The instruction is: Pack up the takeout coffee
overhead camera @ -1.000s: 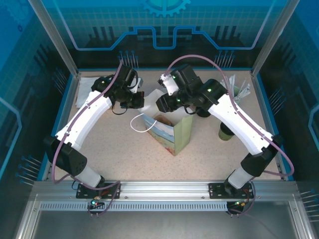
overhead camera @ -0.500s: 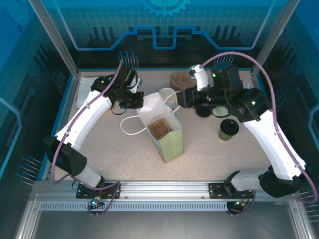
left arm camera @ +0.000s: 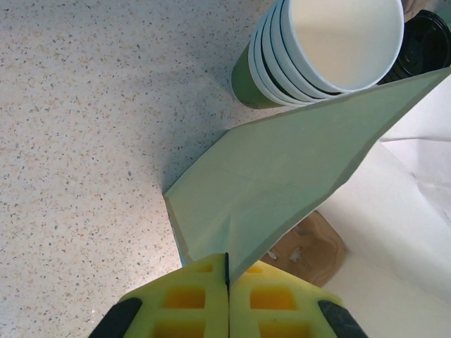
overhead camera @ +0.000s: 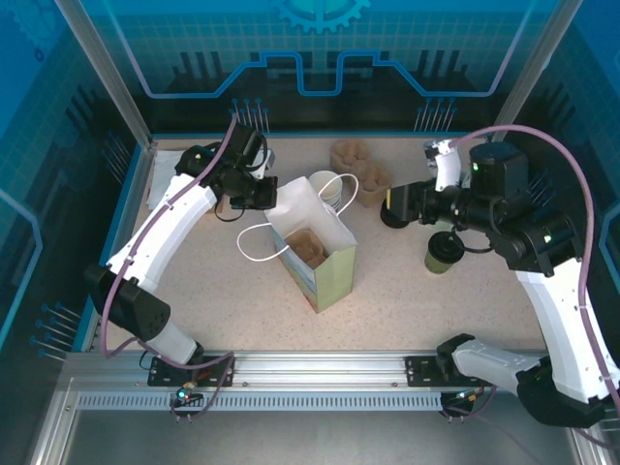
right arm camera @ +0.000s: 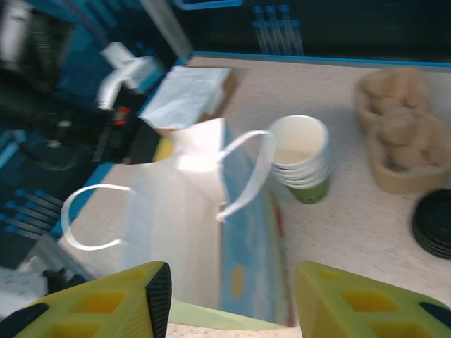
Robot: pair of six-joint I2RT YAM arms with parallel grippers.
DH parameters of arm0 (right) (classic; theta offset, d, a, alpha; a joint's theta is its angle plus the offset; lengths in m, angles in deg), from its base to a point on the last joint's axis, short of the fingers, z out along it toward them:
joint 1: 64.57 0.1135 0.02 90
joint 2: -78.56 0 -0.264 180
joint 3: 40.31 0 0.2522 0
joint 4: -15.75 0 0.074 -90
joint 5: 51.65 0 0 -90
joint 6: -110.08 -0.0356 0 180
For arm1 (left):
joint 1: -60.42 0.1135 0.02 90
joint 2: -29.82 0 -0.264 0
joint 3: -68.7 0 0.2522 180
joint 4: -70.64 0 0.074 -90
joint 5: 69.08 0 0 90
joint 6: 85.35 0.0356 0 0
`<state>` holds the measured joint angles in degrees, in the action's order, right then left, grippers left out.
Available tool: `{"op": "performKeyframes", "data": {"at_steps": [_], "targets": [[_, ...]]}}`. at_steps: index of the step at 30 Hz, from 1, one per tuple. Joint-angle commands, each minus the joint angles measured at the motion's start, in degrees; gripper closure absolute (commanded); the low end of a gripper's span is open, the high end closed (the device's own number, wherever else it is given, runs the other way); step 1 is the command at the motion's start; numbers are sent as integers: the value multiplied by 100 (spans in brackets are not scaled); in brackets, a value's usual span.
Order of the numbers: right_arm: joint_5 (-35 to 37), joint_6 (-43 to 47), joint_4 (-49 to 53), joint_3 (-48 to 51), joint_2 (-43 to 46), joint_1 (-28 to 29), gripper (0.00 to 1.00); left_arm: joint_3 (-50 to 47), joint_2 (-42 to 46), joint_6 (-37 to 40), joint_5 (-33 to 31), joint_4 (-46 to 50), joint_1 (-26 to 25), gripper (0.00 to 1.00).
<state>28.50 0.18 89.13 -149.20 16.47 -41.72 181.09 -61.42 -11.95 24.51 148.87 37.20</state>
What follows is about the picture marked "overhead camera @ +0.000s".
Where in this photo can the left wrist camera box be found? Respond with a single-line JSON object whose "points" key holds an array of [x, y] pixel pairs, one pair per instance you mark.
{"points": [[269, 159]]}

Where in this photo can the power connector with LED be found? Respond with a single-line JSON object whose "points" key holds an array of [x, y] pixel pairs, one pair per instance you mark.
{"points": [[465, 396], [186, 394]]}

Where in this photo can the stack of black cup lids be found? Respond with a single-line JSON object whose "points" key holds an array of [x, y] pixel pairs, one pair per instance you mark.
{"points": [[394, 223]]}

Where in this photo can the green coffee cup black lid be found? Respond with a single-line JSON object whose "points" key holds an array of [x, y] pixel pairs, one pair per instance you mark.
{"points": [[438, 264]]}

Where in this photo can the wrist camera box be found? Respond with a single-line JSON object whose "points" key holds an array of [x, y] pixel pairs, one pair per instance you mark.
{"points": [[445, 167], [269, 159]]}

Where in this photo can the aluminium frame post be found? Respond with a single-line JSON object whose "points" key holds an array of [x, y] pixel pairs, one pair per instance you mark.
{"points": [[116, 82], [525, 82]]}

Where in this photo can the stack of paper cups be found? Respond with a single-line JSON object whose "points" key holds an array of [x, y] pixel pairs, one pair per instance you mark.
{"points": [[322, 181]]}

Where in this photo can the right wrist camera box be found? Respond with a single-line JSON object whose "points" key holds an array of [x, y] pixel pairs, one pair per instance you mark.
{"points": [[445, 167]]}

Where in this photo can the aluminium mounting rail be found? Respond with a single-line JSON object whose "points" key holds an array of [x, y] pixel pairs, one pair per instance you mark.
{"points": [[319, 368]]}

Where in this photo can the white and green paper bag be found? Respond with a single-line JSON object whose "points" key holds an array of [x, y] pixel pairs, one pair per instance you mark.
{"points": [[339, 281]]}

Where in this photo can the stack of white napkins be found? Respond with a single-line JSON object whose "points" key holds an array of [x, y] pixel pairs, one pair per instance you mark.
{"points": [[162, 169]]}

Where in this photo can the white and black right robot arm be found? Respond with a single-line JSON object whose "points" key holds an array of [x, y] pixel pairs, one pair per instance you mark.
{"points": [[547, 310]]}

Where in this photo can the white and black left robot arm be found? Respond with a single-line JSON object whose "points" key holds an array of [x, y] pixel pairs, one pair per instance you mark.
{"points": [[140, 310]]}

